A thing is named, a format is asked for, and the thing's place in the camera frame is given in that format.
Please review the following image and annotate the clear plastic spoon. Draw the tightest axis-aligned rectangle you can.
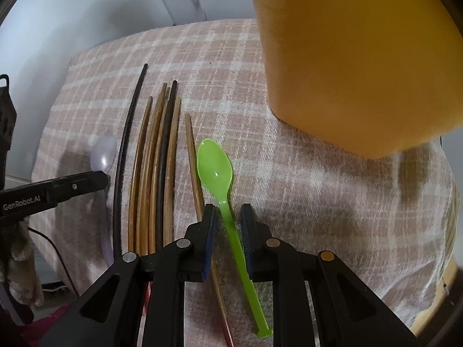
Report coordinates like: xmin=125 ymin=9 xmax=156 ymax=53
xmin=89 ymin=133 xmax=119 ymax=268

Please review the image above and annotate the red-tipped wooden chopstick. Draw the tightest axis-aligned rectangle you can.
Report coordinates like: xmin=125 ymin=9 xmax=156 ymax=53
xmin=184 ymin=113 xmax=235 ymax=347

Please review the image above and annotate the long black chopstick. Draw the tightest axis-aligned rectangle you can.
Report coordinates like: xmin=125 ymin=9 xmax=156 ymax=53
xmin=112 ymin=64 xmax=148 ymax=260

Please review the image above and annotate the green plastic spoon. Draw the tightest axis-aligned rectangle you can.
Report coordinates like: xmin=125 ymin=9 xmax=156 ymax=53
xmin=196 ymin=139 xmax=273 ymax=338

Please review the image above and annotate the left hand white glove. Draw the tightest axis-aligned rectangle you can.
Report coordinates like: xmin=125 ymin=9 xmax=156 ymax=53
xmin=1 ymin=221 xmax=44 ymax=307

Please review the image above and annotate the pink plaid cloth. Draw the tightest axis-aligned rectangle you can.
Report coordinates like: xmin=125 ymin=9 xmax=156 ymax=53
xmin=31 ymin=20 xmax=459 ymax=324

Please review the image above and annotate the yellow plastic utensil container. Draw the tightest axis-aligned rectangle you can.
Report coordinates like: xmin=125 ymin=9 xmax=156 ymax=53
xmin=253 ymin=0 xmax=462 ymax=159

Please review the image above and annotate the black power cable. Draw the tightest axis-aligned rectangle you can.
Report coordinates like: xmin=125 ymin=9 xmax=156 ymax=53
xmin=27 ymin=226 xmax=81 ymax=297

